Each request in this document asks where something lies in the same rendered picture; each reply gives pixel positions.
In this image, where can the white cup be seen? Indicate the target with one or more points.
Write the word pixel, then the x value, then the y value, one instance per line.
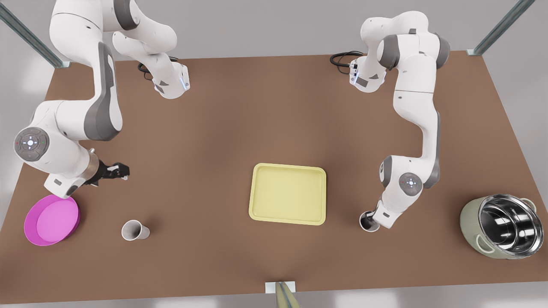
pixel 135 231
pixel 364 222

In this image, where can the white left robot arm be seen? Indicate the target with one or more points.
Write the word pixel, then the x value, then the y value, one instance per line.
pixel 417 107

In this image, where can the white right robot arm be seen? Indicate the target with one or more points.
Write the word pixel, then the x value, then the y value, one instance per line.
pixel 70 115

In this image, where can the yellow rectangular tray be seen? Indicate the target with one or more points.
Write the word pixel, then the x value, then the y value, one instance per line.
pixel 287 194

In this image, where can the pink round plate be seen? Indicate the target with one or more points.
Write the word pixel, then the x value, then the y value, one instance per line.
pixel 51 220

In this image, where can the green pot with steel interior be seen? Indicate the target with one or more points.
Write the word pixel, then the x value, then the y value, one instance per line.
pixel 505 226

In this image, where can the silver frame post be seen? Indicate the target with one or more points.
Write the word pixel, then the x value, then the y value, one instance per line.
pixel 498 28
pixel 282 295
pixel 30 36

